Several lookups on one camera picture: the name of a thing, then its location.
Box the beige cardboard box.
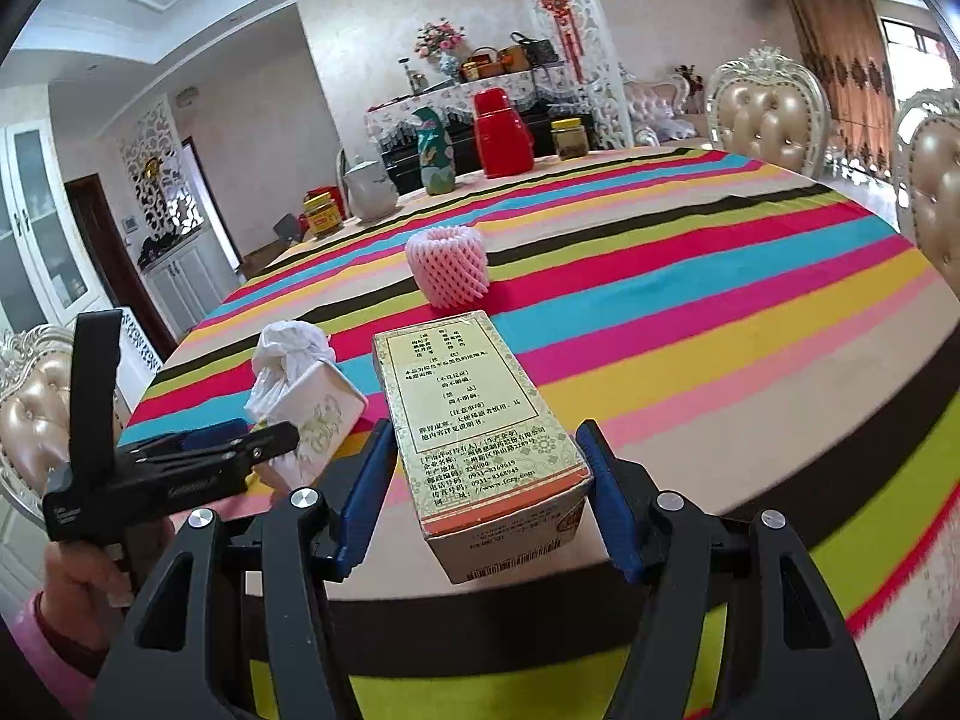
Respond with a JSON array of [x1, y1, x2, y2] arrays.
[[373, 310, 595, 586]]

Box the tall white glass-door cabinet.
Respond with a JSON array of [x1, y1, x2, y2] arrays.
[[0, 124, 100, 332]]

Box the person's left hand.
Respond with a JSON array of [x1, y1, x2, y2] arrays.
[[41, 538, 142, 614]]

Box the dark wooden door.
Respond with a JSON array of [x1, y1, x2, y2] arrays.
[[64, 172, 155, 317]]

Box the white tissue pack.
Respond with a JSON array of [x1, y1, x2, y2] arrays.
[[244, 321, 368, 488]]

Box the red thermos jug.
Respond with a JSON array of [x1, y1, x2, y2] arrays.
[[472, 88, 536, 179]]

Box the green patterned vase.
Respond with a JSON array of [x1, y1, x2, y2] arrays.
[[415, 106, 457, 197]]

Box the white lace cloth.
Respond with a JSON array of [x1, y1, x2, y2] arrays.
[[365, 64, 593, 145]]

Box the brown curtain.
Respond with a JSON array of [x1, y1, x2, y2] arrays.
[[787, 0, 898, 158]]

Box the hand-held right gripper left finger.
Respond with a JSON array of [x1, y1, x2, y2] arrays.
[[88, 418, 396, 720]]

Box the brown woven basket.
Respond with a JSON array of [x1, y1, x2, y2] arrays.
[[461, 47, 503, 82]]

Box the striped colourful tablecloth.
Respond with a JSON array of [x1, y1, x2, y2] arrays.
[[120, 146, 960, 720]]

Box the window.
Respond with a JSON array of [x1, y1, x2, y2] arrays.
[[881, 15, 947, 62]]

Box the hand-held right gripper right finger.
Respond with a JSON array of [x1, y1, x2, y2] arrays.
[[574, 418, 860, 720]]

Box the low white cabinet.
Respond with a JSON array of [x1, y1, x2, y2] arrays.
[[142, 229, 227, 340]]

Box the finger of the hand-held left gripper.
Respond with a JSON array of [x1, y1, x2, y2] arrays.
[[112, 422, 299, 475], [135, 420, 252, 453]]

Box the cream tufted dining chair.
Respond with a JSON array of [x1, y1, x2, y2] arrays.
[[892, 88, 960, 265], [705, 45, 830, 175], [0, 324, 130, 520]]

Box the pink foam fruit net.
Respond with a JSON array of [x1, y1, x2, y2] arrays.
[[405, 229, 488, 311]]

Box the cream sofa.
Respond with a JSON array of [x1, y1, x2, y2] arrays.
[[622, 64, 710, 148]]

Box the glass jar yellow lid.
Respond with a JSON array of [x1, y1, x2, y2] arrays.
[[551, 118, 589, 161]]

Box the pink flowers in vase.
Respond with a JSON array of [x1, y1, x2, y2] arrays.
[[415, 17, 467, 80]]

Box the dark handbag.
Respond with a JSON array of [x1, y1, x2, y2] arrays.
[[510, 31, 560, 69]]

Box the white kettle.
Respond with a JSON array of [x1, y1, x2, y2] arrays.
[[341, 156, 401, 224]]

